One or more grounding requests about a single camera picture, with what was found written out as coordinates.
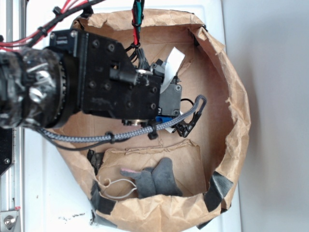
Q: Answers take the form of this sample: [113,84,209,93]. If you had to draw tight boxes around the brown paper bag tray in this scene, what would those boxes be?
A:
[60,9,251,232]

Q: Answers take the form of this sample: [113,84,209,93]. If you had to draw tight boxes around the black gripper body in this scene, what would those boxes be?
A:
[49,29,161,124]

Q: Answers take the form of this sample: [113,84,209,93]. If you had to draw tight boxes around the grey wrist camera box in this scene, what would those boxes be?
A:
[151,59,182,117]

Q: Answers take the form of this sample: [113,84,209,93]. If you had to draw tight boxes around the aluminium frame rail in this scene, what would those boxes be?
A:
[0,0,27,232]

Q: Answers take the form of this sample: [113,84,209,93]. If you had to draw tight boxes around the black taped robot arm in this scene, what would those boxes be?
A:
[0,29,162,129]

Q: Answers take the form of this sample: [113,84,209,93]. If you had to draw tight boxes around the red and black wire bundle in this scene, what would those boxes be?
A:
[0,0,107,51]

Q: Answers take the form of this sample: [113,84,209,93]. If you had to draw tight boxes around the grey braided cable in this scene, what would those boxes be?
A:
[40,95,208,144]

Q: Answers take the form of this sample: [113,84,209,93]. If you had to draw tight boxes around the grey plush elephant toy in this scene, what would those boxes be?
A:
[120,158,183,199]

